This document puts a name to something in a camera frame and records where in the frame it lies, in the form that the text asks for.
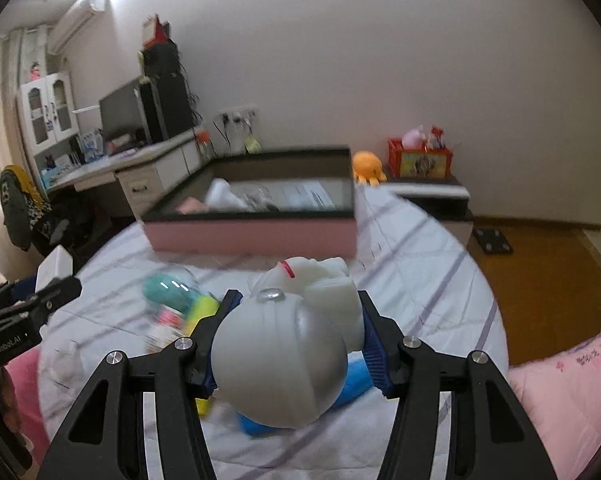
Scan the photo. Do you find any black office chair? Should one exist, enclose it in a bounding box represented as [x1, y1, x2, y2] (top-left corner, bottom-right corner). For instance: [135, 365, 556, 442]
[30, 195, 101, 261]

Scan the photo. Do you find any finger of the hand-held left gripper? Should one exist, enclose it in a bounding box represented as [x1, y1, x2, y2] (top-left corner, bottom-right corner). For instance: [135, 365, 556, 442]
[0, 279, 36, 318]
[25, 274, 84, 330]

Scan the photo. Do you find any black and white low cabinet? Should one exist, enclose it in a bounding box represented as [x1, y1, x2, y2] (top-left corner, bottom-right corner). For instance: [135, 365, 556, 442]
[381, 175, 474, 248]

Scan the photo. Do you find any red printed crate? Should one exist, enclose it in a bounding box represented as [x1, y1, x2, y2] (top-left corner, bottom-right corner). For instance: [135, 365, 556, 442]
[387, 137, 454, 178]

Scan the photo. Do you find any clear bottle with orange cap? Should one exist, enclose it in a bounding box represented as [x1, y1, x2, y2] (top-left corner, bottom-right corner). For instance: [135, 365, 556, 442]
[195, 130, 214, 161]

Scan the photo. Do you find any black bathroom scale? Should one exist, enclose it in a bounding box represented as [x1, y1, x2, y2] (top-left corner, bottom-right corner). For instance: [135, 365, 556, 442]
[473, 227, 514, 256]

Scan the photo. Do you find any round table, striped cloth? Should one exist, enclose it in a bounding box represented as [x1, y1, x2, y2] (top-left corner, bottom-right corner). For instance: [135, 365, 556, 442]
[38, 185, 511, 480]

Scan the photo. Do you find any pink and black storage box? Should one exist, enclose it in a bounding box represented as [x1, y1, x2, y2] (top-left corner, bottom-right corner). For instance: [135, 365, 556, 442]
[140, 146, 357, 258]

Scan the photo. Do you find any white round cat figure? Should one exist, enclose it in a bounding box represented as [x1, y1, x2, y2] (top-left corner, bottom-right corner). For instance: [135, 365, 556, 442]
[210, 256, 366, 428]

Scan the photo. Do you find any small blue and white box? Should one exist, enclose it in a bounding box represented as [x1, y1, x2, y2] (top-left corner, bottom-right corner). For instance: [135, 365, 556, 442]
[36, 245, 74, 290]

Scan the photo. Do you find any red and white desk calendar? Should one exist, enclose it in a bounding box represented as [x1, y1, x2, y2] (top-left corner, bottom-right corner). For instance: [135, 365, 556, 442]
[141, 15, 171, 50]

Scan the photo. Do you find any teal round case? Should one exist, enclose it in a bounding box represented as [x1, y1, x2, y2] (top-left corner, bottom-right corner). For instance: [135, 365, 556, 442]
[141, 269, 197, 313]

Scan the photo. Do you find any grey and yellow jacket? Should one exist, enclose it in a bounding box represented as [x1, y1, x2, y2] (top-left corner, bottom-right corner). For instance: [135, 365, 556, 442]
[0, 164, 51, 251]

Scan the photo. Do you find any black speaker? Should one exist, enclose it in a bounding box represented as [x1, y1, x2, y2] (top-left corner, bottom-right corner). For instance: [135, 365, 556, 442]
[140, 42, 181, 78]

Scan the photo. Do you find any pale pink printed quilt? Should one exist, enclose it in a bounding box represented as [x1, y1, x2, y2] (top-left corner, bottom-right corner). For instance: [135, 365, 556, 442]
[508, 322, 601, 461]

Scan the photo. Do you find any white heart-shaped lamp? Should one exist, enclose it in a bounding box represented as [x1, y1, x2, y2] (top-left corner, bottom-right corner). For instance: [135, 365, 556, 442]
[205, 179, 248, 209]

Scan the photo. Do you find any small pink figure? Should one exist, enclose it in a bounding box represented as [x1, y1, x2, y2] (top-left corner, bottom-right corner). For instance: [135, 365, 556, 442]
[148, 309, 186, 353]

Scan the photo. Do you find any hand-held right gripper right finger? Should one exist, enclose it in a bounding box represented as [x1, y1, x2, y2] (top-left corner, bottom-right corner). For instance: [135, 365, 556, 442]
[358, 290, 556, 480]

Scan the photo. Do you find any white wall socket strip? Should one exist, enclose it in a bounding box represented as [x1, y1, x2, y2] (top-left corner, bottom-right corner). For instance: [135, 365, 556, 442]
[219, 105, 258, 123]

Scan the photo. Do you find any orange plush octopus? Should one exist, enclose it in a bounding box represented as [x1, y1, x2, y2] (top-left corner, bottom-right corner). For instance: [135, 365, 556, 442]
[351, 151, 386, 187]

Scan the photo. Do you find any beige curtain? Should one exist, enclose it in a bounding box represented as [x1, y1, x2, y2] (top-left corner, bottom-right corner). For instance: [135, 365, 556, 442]
[0, 30, 41, 271]

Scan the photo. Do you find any blue and white carton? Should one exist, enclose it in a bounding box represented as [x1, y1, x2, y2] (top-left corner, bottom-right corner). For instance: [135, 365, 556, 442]
[78, 132, 104, 161]

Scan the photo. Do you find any white air conditioner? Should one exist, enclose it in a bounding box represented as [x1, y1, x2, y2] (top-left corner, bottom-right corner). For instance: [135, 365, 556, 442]
[48, 0, 106, 53]

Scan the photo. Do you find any white desk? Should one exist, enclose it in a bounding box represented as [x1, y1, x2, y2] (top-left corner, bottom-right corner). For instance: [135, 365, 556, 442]
[43, 130, 204, 221]

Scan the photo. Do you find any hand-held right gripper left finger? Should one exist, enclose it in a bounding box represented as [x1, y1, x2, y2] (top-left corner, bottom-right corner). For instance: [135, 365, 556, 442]
[40, 289, 244, 480]

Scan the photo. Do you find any bright pink blanket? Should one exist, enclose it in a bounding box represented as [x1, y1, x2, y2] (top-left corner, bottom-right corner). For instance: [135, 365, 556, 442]
[0, 267, 51, 461]

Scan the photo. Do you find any black computer monitor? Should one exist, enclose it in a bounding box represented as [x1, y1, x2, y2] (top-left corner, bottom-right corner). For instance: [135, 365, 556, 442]
[99, 77, 148, 143]

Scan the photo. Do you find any white glass door cabinet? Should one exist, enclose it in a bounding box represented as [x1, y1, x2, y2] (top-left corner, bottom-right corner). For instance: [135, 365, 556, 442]
[16, 71, 78, 161]

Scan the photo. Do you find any black computer tower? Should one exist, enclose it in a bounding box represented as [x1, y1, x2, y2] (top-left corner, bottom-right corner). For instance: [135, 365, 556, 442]
[139, 72, 191, 143]

